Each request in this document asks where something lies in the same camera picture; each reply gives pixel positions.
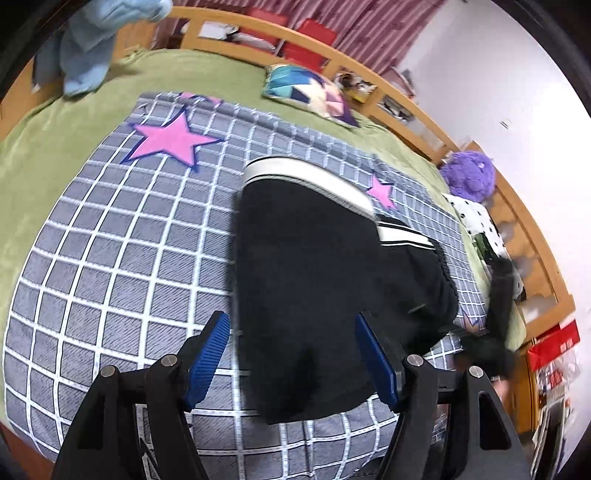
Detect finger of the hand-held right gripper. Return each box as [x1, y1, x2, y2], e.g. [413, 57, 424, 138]
[450, 323, 490, 366]

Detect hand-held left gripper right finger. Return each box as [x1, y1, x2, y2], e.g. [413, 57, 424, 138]
[355, 311, 532, 480]

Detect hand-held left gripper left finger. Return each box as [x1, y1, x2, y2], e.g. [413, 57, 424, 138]
[51, 310, 230, 480]

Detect black pants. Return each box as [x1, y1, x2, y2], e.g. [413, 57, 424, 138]
[231, 156, 467, 424]

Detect red cardboard box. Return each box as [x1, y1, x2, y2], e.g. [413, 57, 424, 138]
[526, 320, 580, 372]

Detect white floral pillow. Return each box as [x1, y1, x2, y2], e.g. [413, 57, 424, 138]
[443, 194, 527, 303]

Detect clear plastic bag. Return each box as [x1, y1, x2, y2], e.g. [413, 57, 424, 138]
[536, 353, 578, 403]

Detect grey checked star blanket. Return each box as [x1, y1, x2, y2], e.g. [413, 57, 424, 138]
[2, 91, 490, 480]

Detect purple plush toy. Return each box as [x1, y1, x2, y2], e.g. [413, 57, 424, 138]
[438, 150, 497, 203]

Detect cluttered pile of papers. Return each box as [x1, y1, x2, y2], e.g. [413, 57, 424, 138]
[335, 67, 416, 123]

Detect green bed sheet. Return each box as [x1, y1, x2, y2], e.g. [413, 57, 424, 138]
[0, 48, 529, 430]

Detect geometric patterned pillow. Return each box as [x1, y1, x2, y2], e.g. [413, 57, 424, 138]
[262, 64, 360, 129]

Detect maroon striped curtain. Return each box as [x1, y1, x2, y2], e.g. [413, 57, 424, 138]
[152, 0, 448, 77]

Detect blue plush toy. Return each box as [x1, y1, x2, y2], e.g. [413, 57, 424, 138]
[32, 0, 174, 99]

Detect red chair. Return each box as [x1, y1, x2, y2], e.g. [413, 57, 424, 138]
[247, 7, 289, 51]
[281, 18, 338, 61]

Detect wooden bed frame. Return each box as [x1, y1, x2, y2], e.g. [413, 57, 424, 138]
[0, 4, 575, 435]

